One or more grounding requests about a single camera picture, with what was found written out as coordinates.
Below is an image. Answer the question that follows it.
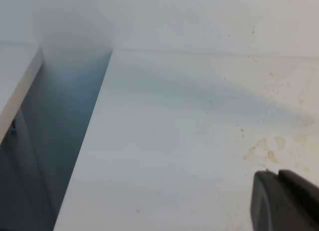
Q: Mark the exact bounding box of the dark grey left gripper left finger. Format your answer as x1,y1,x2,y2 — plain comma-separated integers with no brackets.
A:
250,171,308,231

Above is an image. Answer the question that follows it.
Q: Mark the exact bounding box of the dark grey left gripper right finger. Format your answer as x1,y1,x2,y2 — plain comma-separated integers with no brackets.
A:
278,170,319,231

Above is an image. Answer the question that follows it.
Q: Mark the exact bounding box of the white adjacent table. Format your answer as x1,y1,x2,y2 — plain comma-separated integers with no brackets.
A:
0,42,43,140

